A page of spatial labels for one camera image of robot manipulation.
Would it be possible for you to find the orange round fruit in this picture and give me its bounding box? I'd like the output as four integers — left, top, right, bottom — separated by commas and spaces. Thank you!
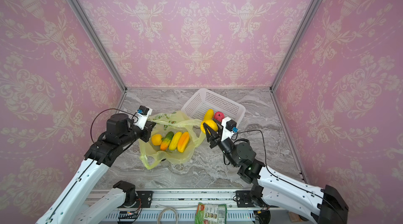
200, 119, 218, 134

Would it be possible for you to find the small yellow round fruit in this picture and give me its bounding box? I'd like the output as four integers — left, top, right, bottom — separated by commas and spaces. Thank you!
151, 134, 163, 146

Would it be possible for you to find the yellow lemon fruit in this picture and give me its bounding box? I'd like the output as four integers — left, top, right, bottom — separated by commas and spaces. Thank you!
204, 109, 215, 121

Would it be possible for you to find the pink red round fruit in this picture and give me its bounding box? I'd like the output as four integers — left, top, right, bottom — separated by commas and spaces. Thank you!
214, 112, 225, 123

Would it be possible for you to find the green orange mango fruit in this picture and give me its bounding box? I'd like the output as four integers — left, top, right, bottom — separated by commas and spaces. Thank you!
160, 131, 174, 151

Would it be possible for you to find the yellow plastic bag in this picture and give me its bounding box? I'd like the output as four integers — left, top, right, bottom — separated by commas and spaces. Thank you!
140, 111, 206, 170

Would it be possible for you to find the orange papaya fruit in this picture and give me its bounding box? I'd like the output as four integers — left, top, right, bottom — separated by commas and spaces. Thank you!
177, 132, 190, 153

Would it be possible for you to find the yellow banana fruit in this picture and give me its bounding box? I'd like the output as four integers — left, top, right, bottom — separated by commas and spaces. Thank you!
169, 132, 183, 151

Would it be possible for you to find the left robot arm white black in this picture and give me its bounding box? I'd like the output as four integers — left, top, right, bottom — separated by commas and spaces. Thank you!
37, 106, 156, 224

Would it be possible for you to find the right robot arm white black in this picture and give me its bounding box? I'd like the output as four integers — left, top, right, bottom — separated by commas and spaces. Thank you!
201, 118, 349, 224

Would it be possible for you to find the white plastic basket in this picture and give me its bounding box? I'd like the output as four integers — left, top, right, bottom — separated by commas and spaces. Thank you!
181, 88, 246, 125

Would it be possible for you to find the green snack packet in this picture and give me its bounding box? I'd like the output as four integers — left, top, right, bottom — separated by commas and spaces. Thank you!
195, 203, 227, 224

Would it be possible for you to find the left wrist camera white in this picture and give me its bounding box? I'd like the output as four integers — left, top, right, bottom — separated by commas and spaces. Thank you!
134, 105, 153, 130

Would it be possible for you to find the left camera black cable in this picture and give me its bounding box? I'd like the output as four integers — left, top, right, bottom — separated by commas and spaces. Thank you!
90, 108, 139, 144

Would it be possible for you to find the camera black cable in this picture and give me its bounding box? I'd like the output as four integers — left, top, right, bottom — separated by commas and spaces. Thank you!
90, 108, 139, 144
232, 129, 347, 224

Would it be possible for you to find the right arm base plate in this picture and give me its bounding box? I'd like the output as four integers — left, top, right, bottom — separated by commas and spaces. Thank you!
233, 190, 265, 208

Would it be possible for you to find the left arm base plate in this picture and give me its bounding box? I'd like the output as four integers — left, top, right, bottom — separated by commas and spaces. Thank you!
118, 190, 153, 209

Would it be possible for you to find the aluminium front rail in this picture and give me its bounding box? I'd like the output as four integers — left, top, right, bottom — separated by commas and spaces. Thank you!
62, 188, 326, 209

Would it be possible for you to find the grey coiled cable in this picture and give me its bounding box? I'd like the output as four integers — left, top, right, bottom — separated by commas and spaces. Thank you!
157, 207, 179, 224

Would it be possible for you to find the right camera black cable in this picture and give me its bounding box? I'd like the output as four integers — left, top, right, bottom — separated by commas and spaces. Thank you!
232, 129, 347, 224

